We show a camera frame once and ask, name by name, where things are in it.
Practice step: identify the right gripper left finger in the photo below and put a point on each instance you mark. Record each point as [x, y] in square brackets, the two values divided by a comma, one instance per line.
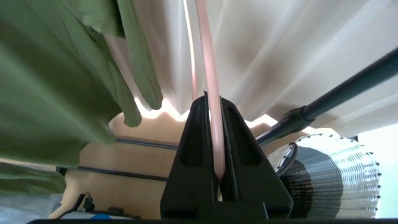
[189, 180]

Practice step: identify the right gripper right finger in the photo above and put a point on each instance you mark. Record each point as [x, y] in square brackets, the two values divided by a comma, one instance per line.
[252, 186]

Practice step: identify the pink clothes hanger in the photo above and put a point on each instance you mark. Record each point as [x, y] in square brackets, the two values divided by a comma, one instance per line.
[214, 93]

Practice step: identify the green printed t-shirt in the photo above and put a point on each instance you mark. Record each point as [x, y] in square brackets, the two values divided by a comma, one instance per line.
[56, 77]

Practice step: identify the white laundry basket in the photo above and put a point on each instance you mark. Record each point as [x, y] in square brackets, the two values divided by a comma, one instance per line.
[335, 177]

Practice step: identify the black clothes rack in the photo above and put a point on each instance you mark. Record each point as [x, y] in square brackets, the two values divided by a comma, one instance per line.
[342, 96]

